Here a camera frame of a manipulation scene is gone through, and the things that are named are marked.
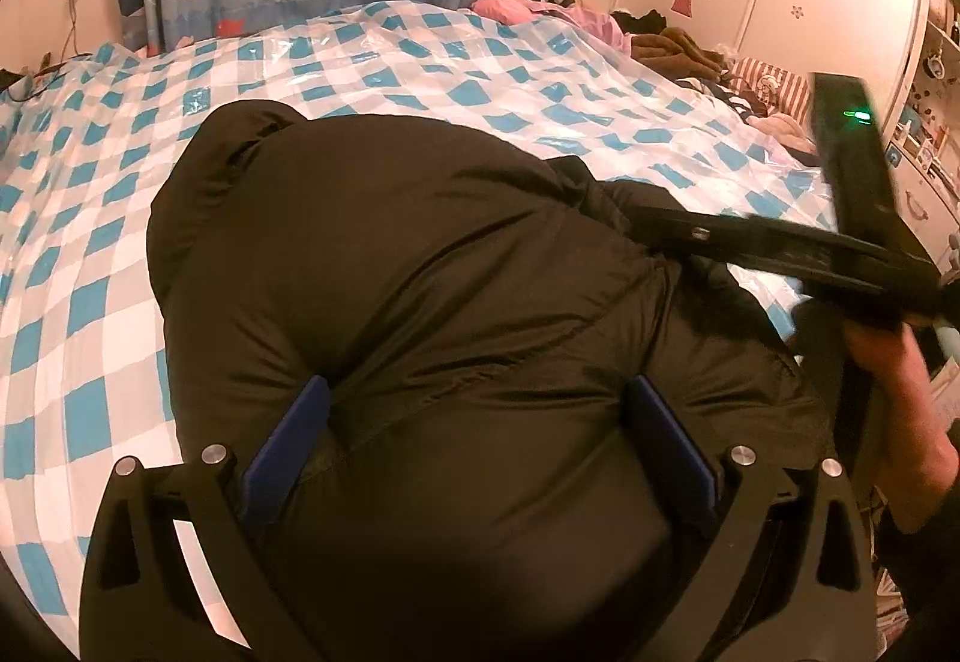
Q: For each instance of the person's right hand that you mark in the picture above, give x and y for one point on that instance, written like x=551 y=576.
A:
x=874 y=354

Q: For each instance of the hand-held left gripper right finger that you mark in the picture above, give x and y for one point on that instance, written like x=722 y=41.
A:
x=671 y=441

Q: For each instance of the red striped cloth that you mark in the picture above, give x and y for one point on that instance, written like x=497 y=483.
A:
x=780 y=77

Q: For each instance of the person's dark clothing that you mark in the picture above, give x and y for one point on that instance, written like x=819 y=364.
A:
x=922 y=594

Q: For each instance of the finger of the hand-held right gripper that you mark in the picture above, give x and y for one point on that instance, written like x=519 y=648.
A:
x=701 y=231
x=795 y=276

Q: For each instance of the blue white checkered bed sheet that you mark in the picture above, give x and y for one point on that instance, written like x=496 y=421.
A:
x=450 y=69

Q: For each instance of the pink clothes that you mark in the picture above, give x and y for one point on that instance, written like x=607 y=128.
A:
x=570 y=17

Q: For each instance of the black down jacket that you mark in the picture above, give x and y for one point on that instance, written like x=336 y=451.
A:
x=450 y=302

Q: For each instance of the brown fleece cloth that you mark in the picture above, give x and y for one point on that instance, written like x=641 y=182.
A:
x=675 y=50

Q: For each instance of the white shelf unit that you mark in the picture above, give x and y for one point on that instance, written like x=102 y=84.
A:
x=934 y=107

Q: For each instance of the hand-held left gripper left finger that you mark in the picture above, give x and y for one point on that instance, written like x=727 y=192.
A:
x=289 y=441

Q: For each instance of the person's right forearm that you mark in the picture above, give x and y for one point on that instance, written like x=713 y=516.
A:
x=919 y=459

